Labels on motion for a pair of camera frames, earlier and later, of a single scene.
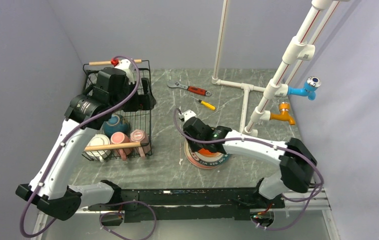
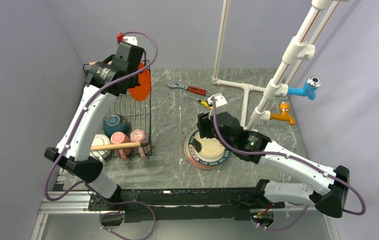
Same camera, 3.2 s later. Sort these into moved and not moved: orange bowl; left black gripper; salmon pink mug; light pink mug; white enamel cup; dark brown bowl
Moved: orange bowl; left black gripper
Not moved: dark brown bowl; light pink mug; salmon pink mug; white enamel cup
